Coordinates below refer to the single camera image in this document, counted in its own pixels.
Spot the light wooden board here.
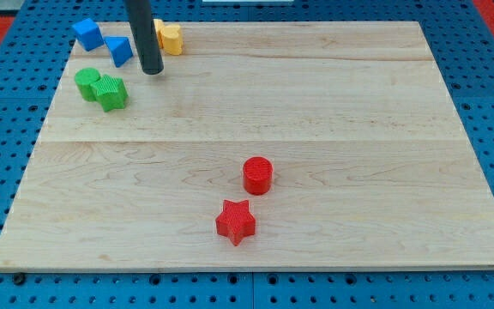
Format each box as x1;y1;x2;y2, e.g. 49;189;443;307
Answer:
0;21;494;273

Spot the red cylinder block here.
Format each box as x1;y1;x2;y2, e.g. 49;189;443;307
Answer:
243;156;274;195

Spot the red star block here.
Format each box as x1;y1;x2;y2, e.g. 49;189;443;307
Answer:
215;199;256;246

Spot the yellow heart block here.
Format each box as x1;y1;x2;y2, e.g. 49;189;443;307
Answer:
160;24;184;56

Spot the green star block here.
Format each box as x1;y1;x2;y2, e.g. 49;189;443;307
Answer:
90;75;128;112

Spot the yellow block behind rod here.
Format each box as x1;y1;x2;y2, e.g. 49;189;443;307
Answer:
153;19;165;49

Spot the blue wedge block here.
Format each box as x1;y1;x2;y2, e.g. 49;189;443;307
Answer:
104;36;133;68

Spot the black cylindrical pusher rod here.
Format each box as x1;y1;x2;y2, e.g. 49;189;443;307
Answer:
124;0;164;75

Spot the green cylinder block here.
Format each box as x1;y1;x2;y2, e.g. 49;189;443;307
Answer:
74;68;100;101

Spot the blue cube block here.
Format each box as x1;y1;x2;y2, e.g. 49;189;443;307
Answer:
72;18;105;52

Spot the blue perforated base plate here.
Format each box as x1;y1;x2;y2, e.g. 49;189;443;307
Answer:
0;1;494;308

